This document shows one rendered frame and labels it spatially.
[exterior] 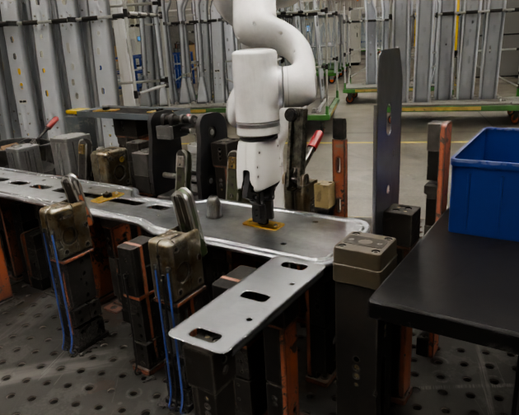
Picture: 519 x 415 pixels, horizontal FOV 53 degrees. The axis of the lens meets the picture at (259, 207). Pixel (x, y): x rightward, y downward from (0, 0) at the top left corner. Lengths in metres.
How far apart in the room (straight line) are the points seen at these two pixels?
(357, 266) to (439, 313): 0.16
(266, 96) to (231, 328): 0.45
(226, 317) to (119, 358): 0.55
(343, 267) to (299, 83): 0.35
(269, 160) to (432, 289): 0.42
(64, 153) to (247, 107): 0.81
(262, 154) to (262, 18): 0.26
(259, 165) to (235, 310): 0.34
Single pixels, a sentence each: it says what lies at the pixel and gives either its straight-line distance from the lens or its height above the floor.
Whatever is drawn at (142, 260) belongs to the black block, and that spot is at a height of 0.96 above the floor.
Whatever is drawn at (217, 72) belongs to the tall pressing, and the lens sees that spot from 8.83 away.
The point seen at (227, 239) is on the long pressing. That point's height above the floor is 1.00.
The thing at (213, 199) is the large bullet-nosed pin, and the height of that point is 1.04.
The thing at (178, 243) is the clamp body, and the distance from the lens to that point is 0.92.
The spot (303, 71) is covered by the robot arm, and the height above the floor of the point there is 1.30.
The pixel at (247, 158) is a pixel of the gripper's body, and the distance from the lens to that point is 0.99.
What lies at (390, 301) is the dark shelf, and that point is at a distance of 0.72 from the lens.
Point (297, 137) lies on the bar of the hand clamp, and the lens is 1.16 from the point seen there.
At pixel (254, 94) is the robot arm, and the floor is 1.27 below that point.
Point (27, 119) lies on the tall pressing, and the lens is 5.94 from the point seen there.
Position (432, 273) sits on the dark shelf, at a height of 1.03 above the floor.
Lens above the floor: 1.37
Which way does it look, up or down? 18 degrees down
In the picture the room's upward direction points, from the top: 3 degrees counter-clockwise
